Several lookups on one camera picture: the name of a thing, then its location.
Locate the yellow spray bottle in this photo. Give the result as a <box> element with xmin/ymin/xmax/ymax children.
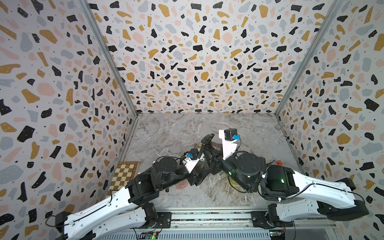
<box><xmin>227</xmin><ymin>176</ymin><xmax>242</xmax><ymax>193</ymax></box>

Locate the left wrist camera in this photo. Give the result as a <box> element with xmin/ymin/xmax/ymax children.
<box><xmin>182</xmin><ymin>148</ymin><xmax>200</xmax><ymax>174</ymax></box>

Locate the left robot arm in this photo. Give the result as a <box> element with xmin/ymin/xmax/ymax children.
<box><xmin>54</xmin><ymin>154</ymin><xmax>221</xmax><ymax>240</ymax></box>

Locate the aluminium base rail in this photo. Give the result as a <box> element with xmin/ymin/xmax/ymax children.
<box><xmin>97</xmin><ymin>207</ymin><xmax>342</xmax><ymax>240</ymax></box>

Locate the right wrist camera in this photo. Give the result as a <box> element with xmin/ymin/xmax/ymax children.
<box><xmin>219</xmin><ymin>128</ymin><xmax>242</xmax><ymax>160</ymax></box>

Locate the wooden chessboard box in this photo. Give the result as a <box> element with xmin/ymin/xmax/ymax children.
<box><xmin>107</xmin><ymin>162</ymin><xmax>140</xmax><ymax>197</ymax></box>

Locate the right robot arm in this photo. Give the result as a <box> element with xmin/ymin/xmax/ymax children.
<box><xmin>204</xmin><ymin>148</ymin><xmax>369</xmax><ymax>229</ymax></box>

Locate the black spray nozzle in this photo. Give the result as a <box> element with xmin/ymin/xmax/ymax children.
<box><xmin>198</xmin><ymin>134</ymin><xmax>215</xmax><ymax>159</ymax></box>

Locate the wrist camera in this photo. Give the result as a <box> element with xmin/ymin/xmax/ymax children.
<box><xmin>182</xmin><ymin>148</ymin><xmax>200</xmax><ymax>174</ymax></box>
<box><xmin>219</xmin><ymin>128</ymin><xmax>242</xmax><ymax>160</ymax></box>

